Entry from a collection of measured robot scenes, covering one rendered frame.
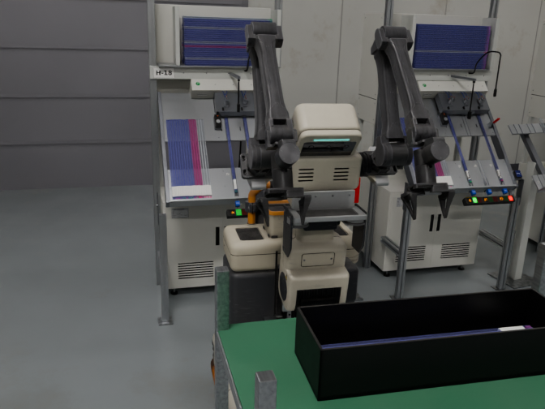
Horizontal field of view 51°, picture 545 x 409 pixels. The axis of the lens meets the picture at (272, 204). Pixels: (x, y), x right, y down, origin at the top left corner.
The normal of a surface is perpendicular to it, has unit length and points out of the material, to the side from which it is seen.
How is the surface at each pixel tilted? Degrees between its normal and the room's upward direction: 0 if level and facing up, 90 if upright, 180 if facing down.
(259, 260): 90
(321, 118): 43
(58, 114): 90
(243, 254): 90
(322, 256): 98
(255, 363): 0
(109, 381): 0
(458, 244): 90
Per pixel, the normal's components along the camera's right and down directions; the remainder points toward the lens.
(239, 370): 0.03, -0.95
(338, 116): 0.17, -0.50
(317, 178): 0.22, 0.44
